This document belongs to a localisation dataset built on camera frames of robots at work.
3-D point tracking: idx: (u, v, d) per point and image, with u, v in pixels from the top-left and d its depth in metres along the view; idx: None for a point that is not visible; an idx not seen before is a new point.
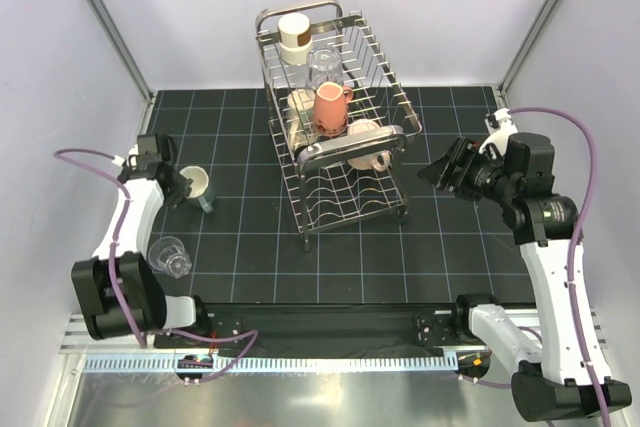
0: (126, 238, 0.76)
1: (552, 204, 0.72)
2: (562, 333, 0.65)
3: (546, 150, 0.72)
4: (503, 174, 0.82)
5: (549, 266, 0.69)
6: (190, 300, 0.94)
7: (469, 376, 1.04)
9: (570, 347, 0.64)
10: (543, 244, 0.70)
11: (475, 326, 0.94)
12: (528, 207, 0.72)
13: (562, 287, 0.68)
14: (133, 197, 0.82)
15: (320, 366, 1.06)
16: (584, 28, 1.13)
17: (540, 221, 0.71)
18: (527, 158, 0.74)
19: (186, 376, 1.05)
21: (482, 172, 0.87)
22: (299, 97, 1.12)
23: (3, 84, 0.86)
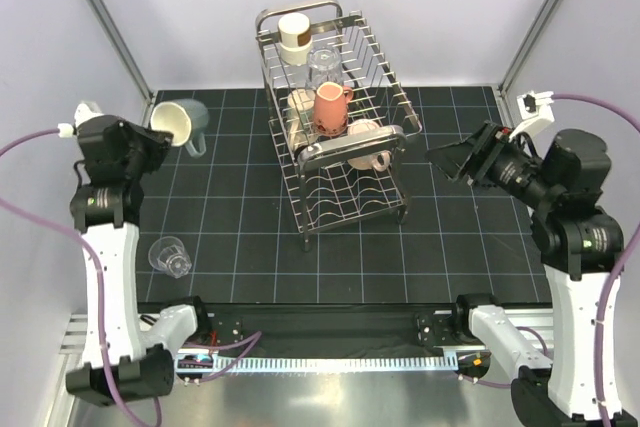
0: (114, 333, 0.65)
1: (594, 231, 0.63)
2: (579, 369, 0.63)
3: (603, 165, 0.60)
4: (541, 179, 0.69)
5: (578, 300, 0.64)
6: (190, 307, 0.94)
7: (469, 376, 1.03)
9: (585, 384, 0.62)
10: (575, 278, 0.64)
11: (475, 328, 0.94)
12: (564, 231, 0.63)
13: (589, 325, 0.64)
14: (107, 266, 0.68)
15: (320, 366, 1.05)
16: (584, 28, 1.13)
17: (578, 250, 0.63)
18: (578, 177, 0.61)
19: (186, 377, 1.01)
21: (515, 171, 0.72)
22: (299, 96, 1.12)
23: (3, 84, 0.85)
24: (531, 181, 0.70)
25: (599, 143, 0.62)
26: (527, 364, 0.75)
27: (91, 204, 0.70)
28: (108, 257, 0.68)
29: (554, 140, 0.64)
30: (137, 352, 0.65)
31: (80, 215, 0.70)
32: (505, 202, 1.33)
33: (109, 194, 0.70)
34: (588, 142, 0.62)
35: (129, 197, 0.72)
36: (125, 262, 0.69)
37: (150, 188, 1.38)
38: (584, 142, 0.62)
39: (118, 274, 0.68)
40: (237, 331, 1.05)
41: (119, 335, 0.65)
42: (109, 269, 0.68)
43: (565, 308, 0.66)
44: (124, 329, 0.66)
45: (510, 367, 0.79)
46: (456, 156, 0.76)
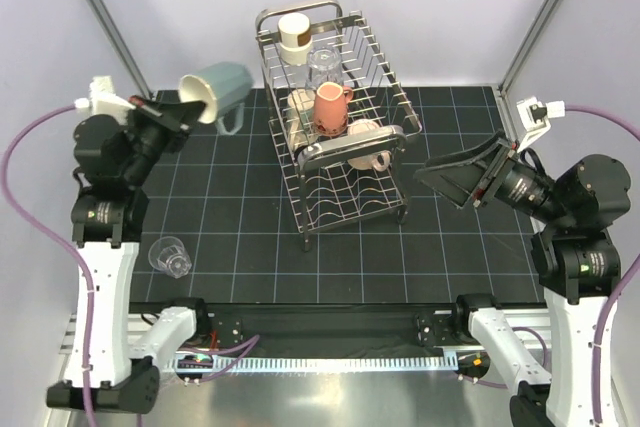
0: (99, 356, 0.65)
1: (592, 257, 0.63)
2: (578, 390, 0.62)
3: (620, 204, 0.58)
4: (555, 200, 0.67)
5: (576, 324, 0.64)
6: (189, 311, 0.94)
7: (469, 376, 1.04)
9: (583, 405, 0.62)
10: (572, 303, 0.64)
11: (475, 332, 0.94)
12: (562, 257, 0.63)
13: (587, 348, 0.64)
14: (101, 287, 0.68)
15: (320, 366, 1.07)
16: (584, 28, 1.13)
17: (575, 277, 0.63)
18: (592, 214, 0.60)
19: (186, 376, 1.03)
21: (527, 189, 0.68)
22: (299, 96, 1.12)
23: (3, 84, 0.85)
24: (544, 200, 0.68)
25: (622, 178, 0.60)
26: (527, 380, 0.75)
27: (91, 220, 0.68)
28: (101, 278, 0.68)
29: (576, 169, 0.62)
30: (119, 377, 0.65)
31: (80, 229, 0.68)
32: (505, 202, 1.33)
33: (108, 215, 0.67)
34: (609, 178, 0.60)
35: (130, 214, 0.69)
36: (119, 282, 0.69)
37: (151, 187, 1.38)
38: (603, 175, 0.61)
39: (110, 295, 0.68)
40: (237, 331, 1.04)
41: (103, 360, 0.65)
42: (101, 291, 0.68)
43: (564, 328, 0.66)
44: (111, 354, 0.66)
45: (509, 380, 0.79)
46: (459, 176, 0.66)
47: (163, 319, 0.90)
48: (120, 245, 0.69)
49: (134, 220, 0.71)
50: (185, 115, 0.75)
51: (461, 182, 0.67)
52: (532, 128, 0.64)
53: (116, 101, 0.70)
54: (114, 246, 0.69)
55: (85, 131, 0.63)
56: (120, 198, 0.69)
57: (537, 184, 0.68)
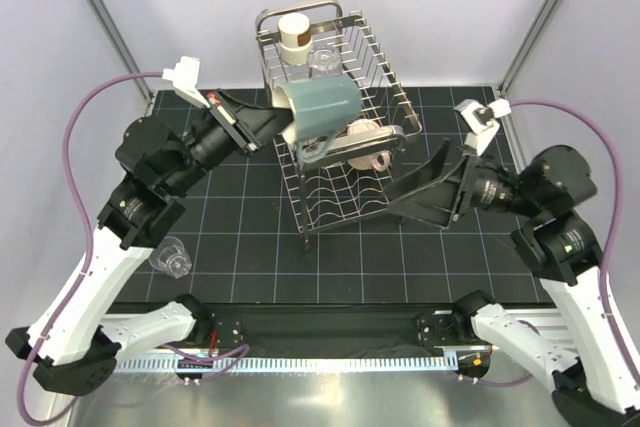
0: (58, 334, 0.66)
1: (570, 234, 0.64)
2: (612, 362, 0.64)
3: (586, 191, 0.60)
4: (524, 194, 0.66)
5: (584, 302, 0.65)
6: (188, 321, 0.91)
7: (469, 376, 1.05)
9: (622, 375, 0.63)
10: (572, 283, 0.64)
11: (481, 333, 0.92)
12: (548, 246, 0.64)
13: (601, 320, 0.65)
14: (92, 273, 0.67)
15: (320, 366, 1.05)
16: (584, 28, 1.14)
17: (564, 259, 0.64)
18: (567, 203, 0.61)
19: (186, 376, 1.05)
21: (497, 189, 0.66)
22: None
23: (4, 84, 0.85)
24: (512, 196, 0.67)
25: (581, 165, 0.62)
26: (559, 368, 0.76)
27: (119, 211, 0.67)
28: (97, 266, 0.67)
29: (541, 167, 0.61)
30: (64, 358, 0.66)
31: (107, 213, 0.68)
32: None
33: (133, 217, 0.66)
34: (570, 166, 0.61)
35: (151, 223, 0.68)
36: (112, 276, 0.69)
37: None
38: (565, 166, 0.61)
39: (99, 282, 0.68)
40: (237, 332, 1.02)
41: (60, 339, 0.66)
42: (94, 276, 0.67)
43: (574, 311, 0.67)
44: (71, 335, 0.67)
45: (541, 375, 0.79)
46: (431, 197, 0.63)
47: (158, 313, 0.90)
48: (127, 247, 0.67)
49: (154, 230, 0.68)
50: (261, 129, 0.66)
51: (439, 202, 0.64)
52: (482, 133, 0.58)
53: (194, 97, 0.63)
54: (121, 247, 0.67)
55: (138, 130, 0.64)
56: (153, 199, 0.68)
57: (504, 180, 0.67)
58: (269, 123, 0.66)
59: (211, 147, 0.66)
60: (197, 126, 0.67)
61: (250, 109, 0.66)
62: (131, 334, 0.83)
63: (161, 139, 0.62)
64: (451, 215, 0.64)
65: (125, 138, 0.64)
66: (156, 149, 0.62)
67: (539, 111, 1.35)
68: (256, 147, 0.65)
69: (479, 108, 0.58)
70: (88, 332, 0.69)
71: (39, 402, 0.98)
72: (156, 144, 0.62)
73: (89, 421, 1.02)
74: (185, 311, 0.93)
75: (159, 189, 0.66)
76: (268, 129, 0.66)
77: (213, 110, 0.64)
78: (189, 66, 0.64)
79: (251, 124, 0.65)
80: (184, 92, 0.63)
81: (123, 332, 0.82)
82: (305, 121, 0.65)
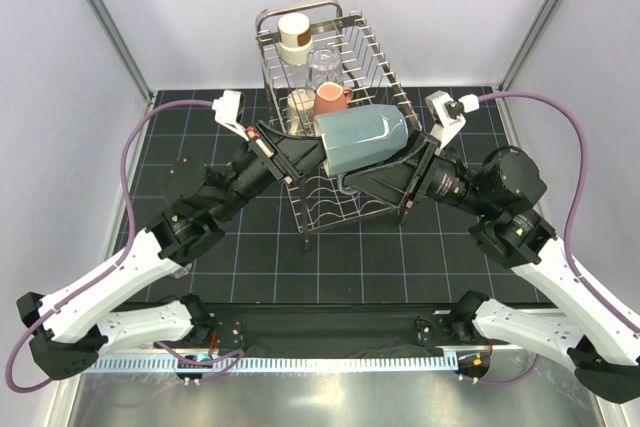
0: (69, 313, 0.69)
1: (520, 221, 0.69)
2: (605, 322, 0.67)
3: (538, 191, 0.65)
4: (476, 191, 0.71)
5: (556, 274, 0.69)
6: (183, 325, 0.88)
7: (469, 376, 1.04)
9: (620, 330, 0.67)
10: (534, 261, 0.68)
11: (489, 332, 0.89)
12: (504, 236, 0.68)
13: (577, 285, 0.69)
14: (122, 269, 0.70)
15: (320, 366, 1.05)
16: (584, 28, 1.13)
17: (521, 243, 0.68)
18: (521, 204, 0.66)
19: (186, 376, 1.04)
21: (452, 183, 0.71)
22: (299, 96, 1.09)
23: (3, 84, 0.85)
24: (466, 191, 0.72)
25: (528, 164, 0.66)
26: (573, 345, 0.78)
27: (169, 223, 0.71)
28: (129, 264, 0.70)
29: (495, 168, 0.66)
30: (64, 337, 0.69)
31: (159, 220, 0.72)
32: None
33: (176, 238, 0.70)
34: (520, 168, 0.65)
35: (190, 246, 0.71)
36: (138, 278, 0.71)
37: (150, 187, 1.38)
38: (517, 169, 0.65)
39: (121, 281, 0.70)
40: (237, 331, 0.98)
41: (68, 319, 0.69)
42: (121, 273, 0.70)
43: (553, 287, 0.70)
44: (79, 317, 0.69)
45: (555, 356, 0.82)
46: (390, 176, 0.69)
47: (157, 312, 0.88)
48: (163, 259, 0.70)
49: (192, 251, 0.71)
50: (301, 161, 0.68)
51: (394, 182, 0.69)
52: (450, 125, 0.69)
53: (235, 129, 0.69)
54: (160, 256, 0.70)
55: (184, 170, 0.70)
56: (198, 223, 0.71)
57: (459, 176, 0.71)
58: (309, 154, 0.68)
59: (251, 180, 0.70)
60: (238, 159, 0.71)
61: (291, 140, 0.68)
62: (124, 329, 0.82)
63: (196, 186, 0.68)
64: (404, 194, 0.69)
65: (171, 173, 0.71)
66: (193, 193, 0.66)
67: (539, 111, 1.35)
68: (292, 179, 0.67)
69: (450, 101, 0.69)
70: (92, 319, 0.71)
71: (39, 402, 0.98)
72: (193, 188, 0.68)
73: (89, 421, 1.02)
74: (185, 313, 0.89)
75: (200, 217, 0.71)
76: (307, 161, 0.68)
77: (252, 144, 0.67)
78: (230, 101, 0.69)
79: (291, 156, 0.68)
80: (225, 124, 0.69)
81: (116, 324, 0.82)
82: (339, 158, 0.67)
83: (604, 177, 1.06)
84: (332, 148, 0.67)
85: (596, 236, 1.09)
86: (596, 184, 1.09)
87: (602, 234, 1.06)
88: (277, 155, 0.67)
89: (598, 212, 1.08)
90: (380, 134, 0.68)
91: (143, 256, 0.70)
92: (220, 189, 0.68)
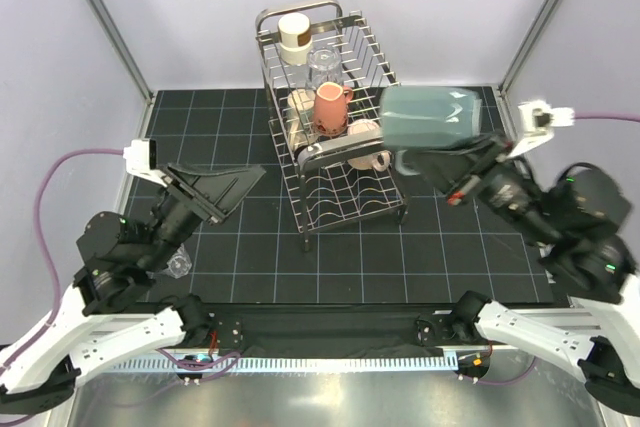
0: (16, 369, 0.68)
1: (604, 249, 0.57)
2: None
3: (623, 213, 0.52)
4: (546, 208, 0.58)
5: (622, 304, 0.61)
6: (174, 336, 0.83)
7: (469, 376, 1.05)
9: None
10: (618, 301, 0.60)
11: (490, 336, 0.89)
12: (587, 269, 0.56)
13: None
14: (56, 326, 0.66)
15: (320, 366, 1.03)
16: (584, 28, 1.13)
17: (605, 277, 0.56)
18: (605, 232, 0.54)
19: (186, 376, 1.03)
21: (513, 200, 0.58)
22: (299, 96, 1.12)
23: (3, 84, 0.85)
24: (528, 209, 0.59)
25: (612, 185, 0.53)
26: (584, 357, 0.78)
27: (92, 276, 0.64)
28: (62, 321, 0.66)
29: (575, 193, 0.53)
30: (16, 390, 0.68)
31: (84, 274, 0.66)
32: None
33: (100, 291, 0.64)
34: (603, 190, 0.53)
35: (113, 299, 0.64)
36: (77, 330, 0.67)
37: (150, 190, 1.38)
38: (597, 192, 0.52)
39: (55, 338, 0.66)
40: (237, 331, 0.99)
41: (17, 374, 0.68)
42: (53, 329, 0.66)
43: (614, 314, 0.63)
44: (27, 371, 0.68)
45: (558, 362, 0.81)
46: (450, 166, 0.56)
47: (141, 329, 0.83)
48: (89, 315, 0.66)
49: (120, 302, 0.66)
50: (226, 197, 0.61)
51: (448, 173, 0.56)
52: (531, 136, 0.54)
53: (150, 177, 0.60)
54: (83, 312, 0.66)
55: (100, 221, 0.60)
56: (122, 275, 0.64)
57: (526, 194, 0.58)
58: (233, 186, 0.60)
59: (175, 224, 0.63)
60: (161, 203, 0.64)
61: (209, 178, 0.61)
62: (100, 356, 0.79)
63: (111, 242, 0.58)
64: (454, 187, 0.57)
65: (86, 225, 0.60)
66: (106, 250, 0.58)
67: None
68: (219, 220, 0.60)
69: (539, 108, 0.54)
70: (46, 368, 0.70)
71: None
72: (107, 244, 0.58)
73: (89, 421, 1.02)
74: (173, 321, 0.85)
75: (123, 269, 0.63)
76: (232, 196, 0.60)
77: (170, 189, 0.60)
78: (137, 148, 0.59)
79: (213, 195, 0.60)
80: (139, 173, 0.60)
81: (91, 353, 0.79)
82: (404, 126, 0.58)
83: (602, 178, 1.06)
84: (388, 115, 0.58)
85: None
86: None
87: None
88: (200, 195, 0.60)
89: None
90: (445, 116, 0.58)
91: (72, 309, 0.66)
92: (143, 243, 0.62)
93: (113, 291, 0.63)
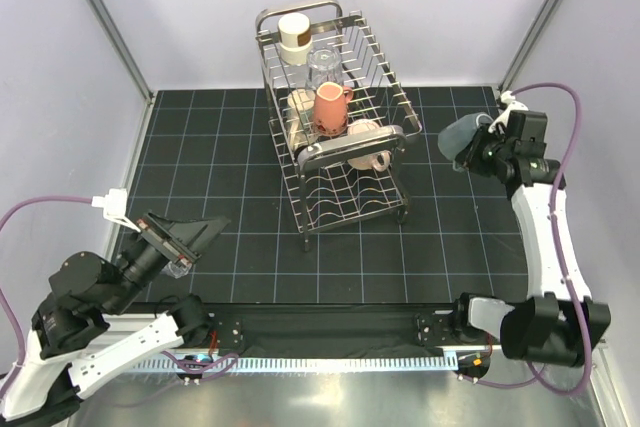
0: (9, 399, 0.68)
1: (539, 160, 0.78)
2: (544, 255, 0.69)
3: (539, 122, 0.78)
4: (489, 139, 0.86)
5: (534, 202, 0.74)
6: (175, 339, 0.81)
7: (469, 376, 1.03)
9: (551, 267, 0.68)
10: (528, 186, 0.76)
11: (475, 321, 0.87)
12: (517, 162, 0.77)
13: (546, 219, 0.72)
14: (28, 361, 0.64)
15: (320, 366, 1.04)
16: (583, 28, 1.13)
17: (529, 171, 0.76)
18: (524, 127, 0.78)
19: (186, 376, 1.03)
21: (488, 144, 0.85)
22: (299, 97, 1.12)
23: (3, 84, 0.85)
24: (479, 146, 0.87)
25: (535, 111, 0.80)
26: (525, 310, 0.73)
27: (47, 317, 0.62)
28: (32, 356, 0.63)
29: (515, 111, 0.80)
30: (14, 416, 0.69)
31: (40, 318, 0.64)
32: (505, 202, 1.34)
33: (51, 333, 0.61)
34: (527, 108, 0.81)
35: (65, 341, 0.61)
36: (48, 362, 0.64)
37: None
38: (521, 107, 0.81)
39: (29, 375, 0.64)
40: (237, 331, 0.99)
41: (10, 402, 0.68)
42: (26, 367, 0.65)
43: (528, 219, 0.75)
44: (16, 402, 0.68)
45: None
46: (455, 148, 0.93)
47: (136, 338, 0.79)
48: (44, 357, 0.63)
49: (71, 345, 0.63)
50: (195, 241, 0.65)
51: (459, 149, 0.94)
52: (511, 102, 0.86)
53: (124, 223, 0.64)
54: (40, 354, 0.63)
55: (78, 261, 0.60)
56: (80, 315, 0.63)
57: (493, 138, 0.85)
58: (202, 232, 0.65)
59: (143, 267, 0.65)
60: (129, 248, 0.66)
61: (181, 223, 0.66)
62: (97, 371, 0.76)
63: (90, 280, 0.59)
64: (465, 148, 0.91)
65: (65, 262, 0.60)
66: (84, 289, 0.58)
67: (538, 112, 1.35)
68: (188, 261, 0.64)
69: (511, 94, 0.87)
70: (36, 395, 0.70)
71: None
72: (85, 282, 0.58)
73: (89, 421, 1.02)
74: (171, 325, 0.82)
75: (86, 308, 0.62)
76: (202, 239, 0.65)
77: (144, 233, 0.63)
78: (119, 195, 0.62)
79: (185, 238, 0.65)
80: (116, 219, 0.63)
81: (89, 369, 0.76)
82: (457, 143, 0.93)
83: (598, 176, 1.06)
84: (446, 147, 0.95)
85: (590, 233, 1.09)
86: (591, 183, 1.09)
87: (597, 233, 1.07)
88: (172, 237, 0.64)
89: (592, 211, 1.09)
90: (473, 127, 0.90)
91: (32, 350, 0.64)
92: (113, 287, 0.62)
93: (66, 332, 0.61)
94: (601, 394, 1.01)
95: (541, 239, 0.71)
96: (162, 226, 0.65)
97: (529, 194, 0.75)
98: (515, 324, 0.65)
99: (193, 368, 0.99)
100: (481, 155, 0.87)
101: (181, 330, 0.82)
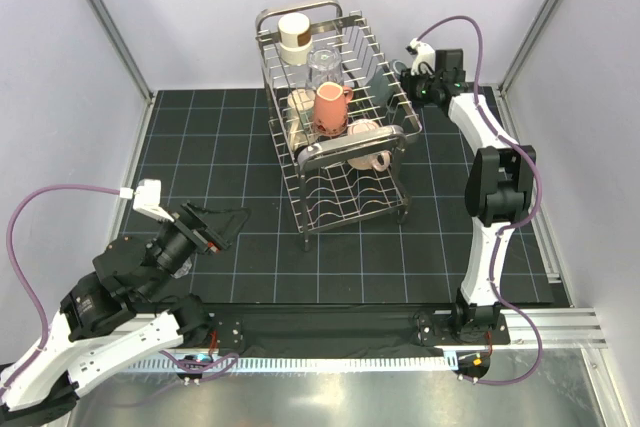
0: (15, 389, 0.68)
1: (462, 83, 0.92)
2: (479, 129, 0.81)
3: (457, 55, 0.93)
4: (417, 77, 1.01)
5: (463, 102, 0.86)
6: (176, 339, 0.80)
7: (469, 376, 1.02)
9: (485, 134, 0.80)
10: (456, 96, 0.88)
11: (469, 293, 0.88)
12: (446, 87, 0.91)
13: (473, 108, 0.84)
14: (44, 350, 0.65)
15: (320, 366, 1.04)
16: (582, 27, 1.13)
17: (456, 92, 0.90)
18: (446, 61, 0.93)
19: (186, 376, 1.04)
21: (418, 83, 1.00)
22: (299, 97, 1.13)
23: (3, 84, 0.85)
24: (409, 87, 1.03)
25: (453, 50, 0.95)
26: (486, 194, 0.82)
27: (83, 298, 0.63)
28: (48, 347, 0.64)
29: (439, 50, 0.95)
30: (20, 405, 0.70)
31: (72, 301, 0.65)
32: None
33: (84, 317, 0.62)
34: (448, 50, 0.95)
35: (98, 325, 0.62)
36: (63, 355, 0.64)
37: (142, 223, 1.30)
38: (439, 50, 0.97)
39: (47, 363, 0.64)
40: (237, 331, 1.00)
41: (16, 394, 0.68)
42: (45, 353, 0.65)
43: (463, 116, 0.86)
44: (21, 395, 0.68)
45: (478, 231, 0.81)
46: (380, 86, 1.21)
47: (136, 337, 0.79)
48: (74, 340, 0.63)
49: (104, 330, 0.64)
50: (226, 230, 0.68)
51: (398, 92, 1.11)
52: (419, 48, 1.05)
53: (158, 213, 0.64)
54: (70, 337, 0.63)
55: (122, 245, 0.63)
56: (116, 298, 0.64)
57: (419, 77, 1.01)
58: (231, 224, 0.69)
59: (174, 253, 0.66)
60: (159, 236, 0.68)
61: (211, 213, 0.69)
62: (97, 368, 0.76)
63: (133, 262, 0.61)
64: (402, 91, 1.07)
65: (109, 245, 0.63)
66: (128, 271, 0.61)
67: (538, 110, 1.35)
68: (219, 248, 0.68)
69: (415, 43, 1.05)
70: (42, 389, 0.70)
71: None
72: (129, 264, 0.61)
73: (89, 421, 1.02)
74: (171, 326, 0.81)
75: (123, 292, 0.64)
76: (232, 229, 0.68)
77: (177, 221, 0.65)
78: (152, 186, 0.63)
79: (215, 227, 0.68)
80: (147, 210, 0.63)
81: (89, 366, 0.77)
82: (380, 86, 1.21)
83: (597, 176, 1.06)
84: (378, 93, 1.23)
85: (591, 233, 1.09)
86: (590, 183, 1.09)
87: (597, 232, 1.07)
88: (204, 227, 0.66)
89: (592, 211, 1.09)
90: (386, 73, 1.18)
91: (59, 334, 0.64)
92: (153, 271, 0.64)
93: (102, 314, 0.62)
94: (602, 394, 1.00)
95: (474, 122, 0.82)
96: (195, 215, 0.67)
97: (459, 101, 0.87)
98: (473, 177, 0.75)
99: (191, 368, 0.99)
100: (415, 94, 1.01)
101: (181, 330, 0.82)
